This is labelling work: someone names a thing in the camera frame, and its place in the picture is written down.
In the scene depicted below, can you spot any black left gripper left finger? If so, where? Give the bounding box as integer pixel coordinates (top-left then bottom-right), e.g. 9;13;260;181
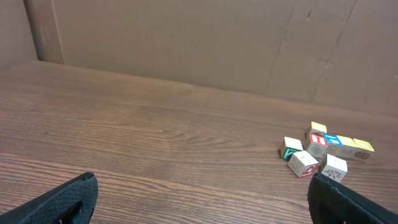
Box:
1;172;98;224

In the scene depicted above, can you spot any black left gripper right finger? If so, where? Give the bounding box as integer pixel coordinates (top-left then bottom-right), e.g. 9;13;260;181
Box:
307;174;397;224

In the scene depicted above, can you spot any white letter W block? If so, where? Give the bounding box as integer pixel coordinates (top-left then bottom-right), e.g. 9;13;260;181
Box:
320;154;348;182

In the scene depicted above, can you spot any white block red side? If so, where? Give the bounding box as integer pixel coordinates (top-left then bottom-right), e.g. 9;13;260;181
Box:
288;151;319;178

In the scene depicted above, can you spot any yellow block middle row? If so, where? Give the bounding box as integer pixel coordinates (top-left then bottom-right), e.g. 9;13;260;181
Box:
336;135;358;159

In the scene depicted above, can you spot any red letter I block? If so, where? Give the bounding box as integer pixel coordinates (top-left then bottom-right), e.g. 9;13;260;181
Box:
304;133;328;158

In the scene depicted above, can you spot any blue letter block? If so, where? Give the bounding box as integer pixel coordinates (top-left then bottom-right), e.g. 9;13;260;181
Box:
323;133;342;155

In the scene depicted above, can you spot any yellow block row end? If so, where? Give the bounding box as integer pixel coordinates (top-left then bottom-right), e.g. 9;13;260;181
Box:
353;138;374;161

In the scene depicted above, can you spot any white block green side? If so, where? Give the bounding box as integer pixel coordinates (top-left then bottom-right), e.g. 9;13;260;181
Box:
280;136;303;160

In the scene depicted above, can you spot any yellow block far top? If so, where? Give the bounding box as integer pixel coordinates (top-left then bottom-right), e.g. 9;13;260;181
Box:
305;121;327;139

